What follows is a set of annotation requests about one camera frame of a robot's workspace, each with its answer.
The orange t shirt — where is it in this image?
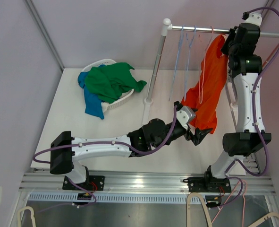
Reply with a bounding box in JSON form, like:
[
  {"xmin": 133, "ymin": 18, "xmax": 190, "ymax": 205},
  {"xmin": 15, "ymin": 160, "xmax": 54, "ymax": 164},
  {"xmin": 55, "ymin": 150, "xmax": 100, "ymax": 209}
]
[{"xmin": 181, "ymin": 35, "xmax": 228, "ymax": 134}]

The light blue hanger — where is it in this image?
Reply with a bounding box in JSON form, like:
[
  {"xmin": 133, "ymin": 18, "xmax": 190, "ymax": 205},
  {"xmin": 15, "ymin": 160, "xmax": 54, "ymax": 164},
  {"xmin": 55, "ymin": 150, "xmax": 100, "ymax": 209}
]
[
  {"xmin": 184, "ymin": 26, "xmax": 196, "ymax": 100},
  {"xmin": 169, "ymin": 25, "xmax": 185, "ymax": 101}
]

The green t shirt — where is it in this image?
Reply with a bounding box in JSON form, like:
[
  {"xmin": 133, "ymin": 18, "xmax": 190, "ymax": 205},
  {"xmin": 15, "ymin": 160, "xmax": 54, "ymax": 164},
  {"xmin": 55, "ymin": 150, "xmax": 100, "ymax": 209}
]
[{"xmin": 85, "ymin": 62, "xmax": 147, "ymax": 104}]

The white t shirt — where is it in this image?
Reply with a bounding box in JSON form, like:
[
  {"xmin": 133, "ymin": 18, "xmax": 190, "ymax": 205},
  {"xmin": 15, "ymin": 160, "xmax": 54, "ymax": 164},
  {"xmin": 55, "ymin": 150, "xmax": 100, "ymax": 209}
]
[{"xmin": 101, "ymin": 102, "xmax": 110, "ymax": 112}]

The blue t shirt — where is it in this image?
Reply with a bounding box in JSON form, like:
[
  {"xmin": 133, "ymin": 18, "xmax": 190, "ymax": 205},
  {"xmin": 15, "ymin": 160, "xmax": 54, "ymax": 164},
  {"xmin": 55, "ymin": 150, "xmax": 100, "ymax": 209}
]
[{"xmin": 77, "ymin": 72, "xmax": 104, "ymax": 120}]

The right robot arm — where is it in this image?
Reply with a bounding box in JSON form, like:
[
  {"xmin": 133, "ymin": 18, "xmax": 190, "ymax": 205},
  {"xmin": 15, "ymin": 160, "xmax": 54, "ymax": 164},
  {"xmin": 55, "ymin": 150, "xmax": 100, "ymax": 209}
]
[{"xmin": 203, "ymin": 22, "xmax": 271, "ymax": 192}]

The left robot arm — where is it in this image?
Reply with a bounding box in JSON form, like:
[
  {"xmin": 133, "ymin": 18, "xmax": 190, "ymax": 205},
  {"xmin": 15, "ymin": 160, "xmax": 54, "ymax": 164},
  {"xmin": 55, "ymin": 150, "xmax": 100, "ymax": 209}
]
[{"xmin": 50, "ymin": 106, "xmax": 212, "ymax": 190}]

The beige hanger below table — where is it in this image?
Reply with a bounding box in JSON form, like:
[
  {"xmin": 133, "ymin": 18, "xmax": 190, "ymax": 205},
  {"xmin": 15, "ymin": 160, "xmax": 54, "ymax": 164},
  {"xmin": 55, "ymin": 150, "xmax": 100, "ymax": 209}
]
[{"xmin": 186, "ymin": 192, "xmax": 212, "ymax": 227}]

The beige hanger bottom right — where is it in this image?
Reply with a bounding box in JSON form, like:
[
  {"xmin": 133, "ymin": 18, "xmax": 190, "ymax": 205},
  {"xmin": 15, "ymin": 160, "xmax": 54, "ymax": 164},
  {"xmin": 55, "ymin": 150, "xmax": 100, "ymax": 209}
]
[{"xmin": 249, "ymin": 212, "xmax": 279, "ymax": 227}]

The beige hanger bottom left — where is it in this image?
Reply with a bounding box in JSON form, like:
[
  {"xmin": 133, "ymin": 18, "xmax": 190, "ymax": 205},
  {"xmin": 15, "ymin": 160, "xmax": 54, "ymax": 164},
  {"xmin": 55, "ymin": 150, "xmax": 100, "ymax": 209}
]
[{"xmin": 17, "ymin": 206, "xmax": 40, "ymax": 227}]

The metal clothes rack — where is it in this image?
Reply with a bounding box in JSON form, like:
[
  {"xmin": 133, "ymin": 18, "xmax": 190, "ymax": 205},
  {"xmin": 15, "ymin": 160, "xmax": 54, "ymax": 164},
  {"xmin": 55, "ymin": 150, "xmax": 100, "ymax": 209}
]
[{"xmin": 141, "ymin": 18, "xmax": 279, "ymax": 133}]

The white plastic basket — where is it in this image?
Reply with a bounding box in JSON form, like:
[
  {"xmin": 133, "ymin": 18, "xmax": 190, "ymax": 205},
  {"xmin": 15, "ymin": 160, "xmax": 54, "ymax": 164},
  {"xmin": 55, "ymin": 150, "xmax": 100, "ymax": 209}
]
[{"xmin": 82, "ymin": 58, "xmax": 135, "ymax": 111}]

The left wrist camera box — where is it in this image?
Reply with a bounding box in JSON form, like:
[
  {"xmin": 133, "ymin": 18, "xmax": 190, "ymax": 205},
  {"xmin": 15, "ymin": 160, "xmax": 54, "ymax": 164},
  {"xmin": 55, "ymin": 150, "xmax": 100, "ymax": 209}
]
[{"xmin": 175, "ymin": 102, "xmax": 196, "ymax": 130}]

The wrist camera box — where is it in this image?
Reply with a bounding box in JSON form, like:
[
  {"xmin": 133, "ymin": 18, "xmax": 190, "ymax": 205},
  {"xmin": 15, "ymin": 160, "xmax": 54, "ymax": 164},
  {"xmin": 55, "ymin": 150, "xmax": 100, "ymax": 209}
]
[
  {"xmin": 175, "ymin": 102, "xmax": 196, "ymax": 130},
  {"xmin": 242, "ymin": 12, "xmax": 262, "ymax": 26}
]

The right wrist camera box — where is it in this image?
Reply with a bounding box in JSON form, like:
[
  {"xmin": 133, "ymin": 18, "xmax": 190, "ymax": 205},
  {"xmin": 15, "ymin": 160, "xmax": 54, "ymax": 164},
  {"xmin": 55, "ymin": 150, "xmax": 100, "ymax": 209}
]
[{"xmin": 242, "ymin": 12, "xmax": 262, "ymax": 26}]

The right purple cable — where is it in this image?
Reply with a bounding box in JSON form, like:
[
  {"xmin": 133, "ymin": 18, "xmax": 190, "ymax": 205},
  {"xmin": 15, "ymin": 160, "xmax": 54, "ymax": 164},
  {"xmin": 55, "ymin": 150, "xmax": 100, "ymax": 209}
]
[{"xmin": 224, "ymin": 6, "xmax": 279, "ymax": 177}]

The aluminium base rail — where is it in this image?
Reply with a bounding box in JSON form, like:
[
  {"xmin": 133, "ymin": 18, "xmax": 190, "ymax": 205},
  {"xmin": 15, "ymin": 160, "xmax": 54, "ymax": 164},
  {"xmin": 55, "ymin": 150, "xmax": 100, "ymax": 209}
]
[{"xmin": 18, "ymin": 169, "xmax": 277, "ymax": 204}]

